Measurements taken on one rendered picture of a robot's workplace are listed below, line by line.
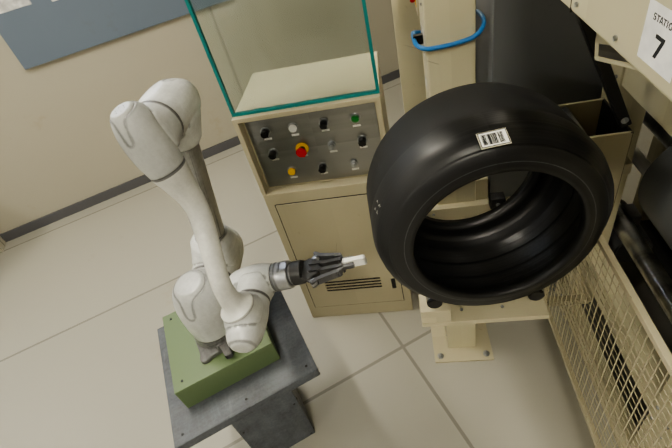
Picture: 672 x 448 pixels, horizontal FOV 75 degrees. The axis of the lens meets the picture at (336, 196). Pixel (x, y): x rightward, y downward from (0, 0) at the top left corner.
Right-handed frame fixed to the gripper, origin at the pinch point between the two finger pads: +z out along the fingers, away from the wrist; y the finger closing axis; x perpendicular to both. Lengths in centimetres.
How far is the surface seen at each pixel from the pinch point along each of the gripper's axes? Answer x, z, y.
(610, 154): -1, 77, 21
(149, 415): 84, -134, 2
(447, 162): -37, 33, -12
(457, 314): 24.7, 25.2, -6.9
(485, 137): -40, 41, -10
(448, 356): 103, 13, 23
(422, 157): -37.8, 27.8, -8.9
